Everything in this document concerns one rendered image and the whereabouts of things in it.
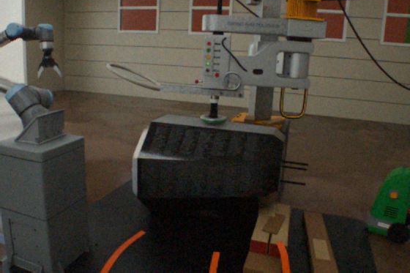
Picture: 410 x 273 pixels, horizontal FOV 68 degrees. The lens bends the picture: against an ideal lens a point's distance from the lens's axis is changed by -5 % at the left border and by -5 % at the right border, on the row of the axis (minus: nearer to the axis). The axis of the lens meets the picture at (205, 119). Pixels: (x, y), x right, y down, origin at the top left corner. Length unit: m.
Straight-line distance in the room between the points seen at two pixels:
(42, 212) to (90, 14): 9.01
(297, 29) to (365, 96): 6.22
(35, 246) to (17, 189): 0.38
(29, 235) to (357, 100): 7.76
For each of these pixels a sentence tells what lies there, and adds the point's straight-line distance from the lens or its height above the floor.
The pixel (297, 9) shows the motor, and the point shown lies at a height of 1.80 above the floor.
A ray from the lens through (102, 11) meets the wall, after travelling 10.44.
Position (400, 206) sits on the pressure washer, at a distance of 3.02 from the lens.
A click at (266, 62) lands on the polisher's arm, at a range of 2.56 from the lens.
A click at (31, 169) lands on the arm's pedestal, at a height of 0.74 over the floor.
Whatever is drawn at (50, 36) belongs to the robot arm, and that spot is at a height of 1.49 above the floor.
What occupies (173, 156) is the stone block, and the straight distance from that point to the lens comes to 2.45.
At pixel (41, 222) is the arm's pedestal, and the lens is 2.15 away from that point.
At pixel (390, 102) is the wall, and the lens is 8.82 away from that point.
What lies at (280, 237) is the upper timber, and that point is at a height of 0.20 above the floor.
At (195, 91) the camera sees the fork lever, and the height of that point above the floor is 1.12.
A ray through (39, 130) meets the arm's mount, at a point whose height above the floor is 0.94.
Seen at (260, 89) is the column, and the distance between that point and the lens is 3.21.
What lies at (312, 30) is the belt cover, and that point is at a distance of 2.63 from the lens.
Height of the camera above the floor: 1.43
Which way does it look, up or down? 12 degrees down
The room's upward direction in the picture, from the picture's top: 3 degrees clockwise
